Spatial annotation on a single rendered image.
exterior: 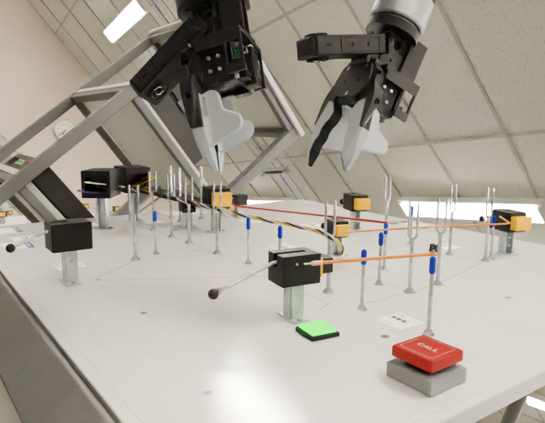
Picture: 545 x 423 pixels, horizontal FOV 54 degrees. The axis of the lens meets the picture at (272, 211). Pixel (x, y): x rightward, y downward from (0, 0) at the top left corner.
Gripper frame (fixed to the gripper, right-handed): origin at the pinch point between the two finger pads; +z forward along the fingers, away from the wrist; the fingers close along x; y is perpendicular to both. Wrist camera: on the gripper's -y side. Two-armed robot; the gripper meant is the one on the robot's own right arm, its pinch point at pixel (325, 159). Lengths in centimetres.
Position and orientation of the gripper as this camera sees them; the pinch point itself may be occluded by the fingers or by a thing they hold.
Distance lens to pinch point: 70.2
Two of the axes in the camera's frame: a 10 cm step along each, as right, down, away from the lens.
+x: -4.6, -1.5, 8.8
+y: 8.0, 3.6, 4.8
